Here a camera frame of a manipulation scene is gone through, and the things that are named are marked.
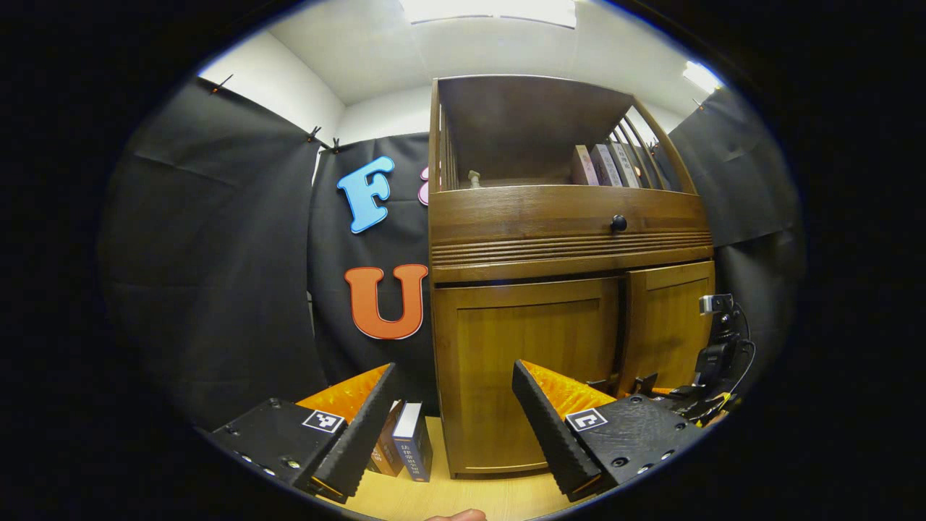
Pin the wooden double-door shoe cabinet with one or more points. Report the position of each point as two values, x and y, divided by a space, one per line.
521 239

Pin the black round drawer knob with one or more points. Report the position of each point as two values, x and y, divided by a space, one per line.
618 223

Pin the large ceiling light panel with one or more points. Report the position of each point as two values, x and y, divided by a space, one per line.
492 9

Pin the pink upright book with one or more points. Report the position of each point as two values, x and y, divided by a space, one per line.
584 166

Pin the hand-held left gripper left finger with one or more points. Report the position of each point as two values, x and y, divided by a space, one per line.
369 427

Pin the brown boxed book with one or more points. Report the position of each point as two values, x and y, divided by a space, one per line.
387 449

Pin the small ceiling light panel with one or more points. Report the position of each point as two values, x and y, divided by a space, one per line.
702 76

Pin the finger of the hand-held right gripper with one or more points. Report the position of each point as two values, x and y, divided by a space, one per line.
602 386
651 387

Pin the blue boxed book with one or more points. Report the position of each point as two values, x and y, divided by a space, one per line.
414 441

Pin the clear pump soap bottle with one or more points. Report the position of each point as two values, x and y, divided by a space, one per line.
474 178

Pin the light grey upright book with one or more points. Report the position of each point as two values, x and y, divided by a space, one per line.
625 163

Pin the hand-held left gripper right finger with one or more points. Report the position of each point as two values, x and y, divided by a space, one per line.
546 427

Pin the wooden cabinet door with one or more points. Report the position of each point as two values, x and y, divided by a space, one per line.
506 347
669 325

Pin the wooden cabinet drawer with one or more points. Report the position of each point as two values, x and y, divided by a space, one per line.
521 224

